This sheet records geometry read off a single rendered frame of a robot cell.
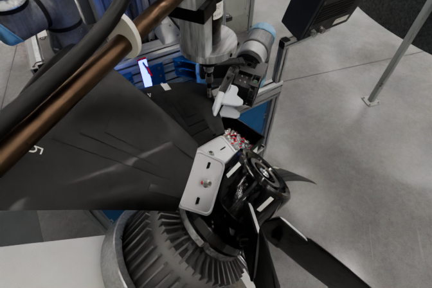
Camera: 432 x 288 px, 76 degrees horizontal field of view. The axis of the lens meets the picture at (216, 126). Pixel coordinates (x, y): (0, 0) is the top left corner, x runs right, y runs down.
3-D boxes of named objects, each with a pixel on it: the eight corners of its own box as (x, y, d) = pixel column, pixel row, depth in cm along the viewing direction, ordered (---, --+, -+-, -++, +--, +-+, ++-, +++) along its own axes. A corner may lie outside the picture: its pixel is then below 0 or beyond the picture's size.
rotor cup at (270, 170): (258, 249, 52) (308, 205, 49) (215, 263, 41) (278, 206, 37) (216, 189, 60) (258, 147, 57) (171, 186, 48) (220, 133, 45)
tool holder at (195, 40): (216, 82, 30) (217, -9, 22) (160, 65, 32) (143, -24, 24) (245, 38, 35) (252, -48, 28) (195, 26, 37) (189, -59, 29)
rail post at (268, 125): (253, 183, 181) (272, 98, 120) (250, 179, 183) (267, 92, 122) (258, 180, 182) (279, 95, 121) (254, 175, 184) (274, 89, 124)
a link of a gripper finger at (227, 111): (233, 127, 61) (246, 98, 66) (208, 118, 62) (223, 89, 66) (231, 135, 63) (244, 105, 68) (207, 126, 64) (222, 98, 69)
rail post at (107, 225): (127, 258, 152) (68, 196, 92) (125, 251, 155) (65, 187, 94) (134, 254, 154) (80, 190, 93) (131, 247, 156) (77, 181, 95)
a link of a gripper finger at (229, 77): (225, 87, 60) (238, 65, 65) (219, 85, 60) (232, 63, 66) (223, 103, 63) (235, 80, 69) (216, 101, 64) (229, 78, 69)
